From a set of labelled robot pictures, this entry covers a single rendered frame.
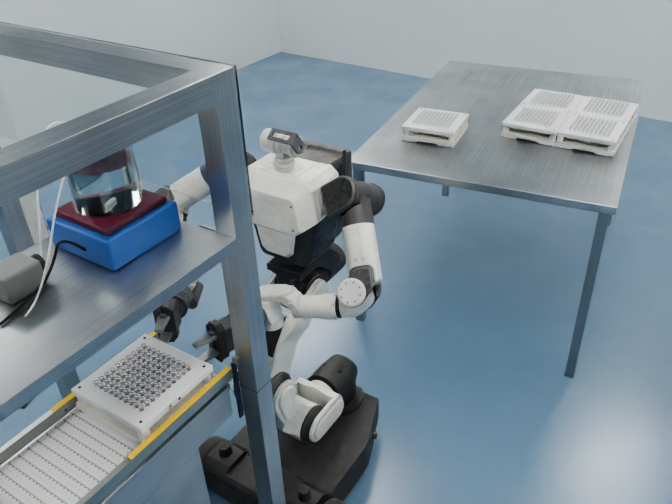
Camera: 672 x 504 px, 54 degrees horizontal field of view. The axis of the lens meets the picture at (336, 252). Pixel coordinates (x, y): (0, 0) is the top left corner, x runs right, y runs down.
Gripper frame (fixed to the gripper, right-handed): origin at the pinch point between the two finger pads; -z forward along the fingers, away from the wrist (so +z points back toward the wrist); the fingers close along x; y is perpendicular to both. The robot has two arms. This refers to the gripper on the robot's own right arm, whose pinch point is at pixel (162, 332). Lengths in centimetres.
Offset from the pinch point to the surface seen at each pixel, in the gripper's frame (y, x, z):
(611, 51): -260, 44, 401
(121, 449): 2.9, 7.4, -33.5
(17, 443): 26.5, 4.8, -33.9
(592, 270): -147, 38, 82
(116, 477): 0.5, 4.9, -43.4
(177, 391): -8.9, 0.1, -22.3
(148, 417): -4.0, 0.2, -30.4
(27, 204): 52, -15, 46
